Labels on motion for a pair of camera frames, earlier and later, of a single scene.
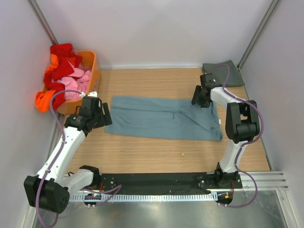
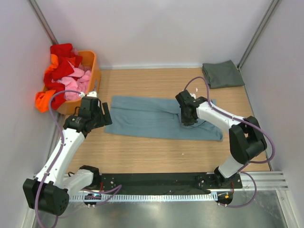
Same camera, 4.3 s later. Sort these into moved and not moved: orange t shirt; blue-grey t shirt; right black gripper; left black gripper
Moved: right black gripper
Not moved: blue-grey t shirt; orange t shirt; left black gripper
